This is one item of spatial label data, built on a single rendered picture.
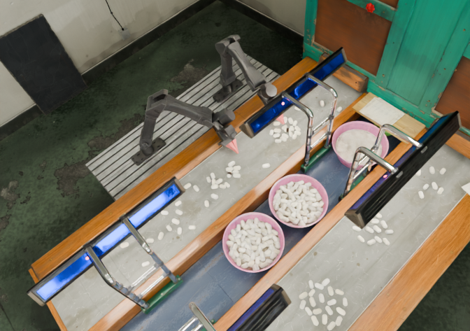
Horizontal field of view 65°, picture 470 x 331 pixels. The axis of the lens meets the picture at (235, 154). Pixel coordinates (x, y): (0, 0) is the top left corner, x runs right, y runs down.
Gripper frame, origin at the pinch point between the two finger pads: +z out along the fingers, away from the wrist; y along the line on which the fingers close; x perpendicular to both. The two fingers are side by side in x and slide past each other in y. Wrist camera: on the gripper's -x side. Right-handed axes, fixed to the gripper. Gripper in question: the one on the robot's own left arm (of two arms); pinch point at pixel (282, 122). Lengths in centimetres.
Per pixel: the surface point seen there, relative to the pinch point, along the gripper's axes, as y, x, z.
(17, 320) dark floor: -175, 97, 12
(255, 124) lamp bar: -24.1, -25.3, -11.7
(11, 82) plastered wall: -92, 164, -128
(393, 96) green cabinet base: 50, -20, 22
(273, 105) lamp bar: -12.7, -26.1, -13.8
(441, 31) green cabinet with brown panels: 51, -59, 0
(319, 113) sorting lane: 22.1, 1.8, 9.3
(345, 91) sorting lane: 43.8, 2.0, 9.0
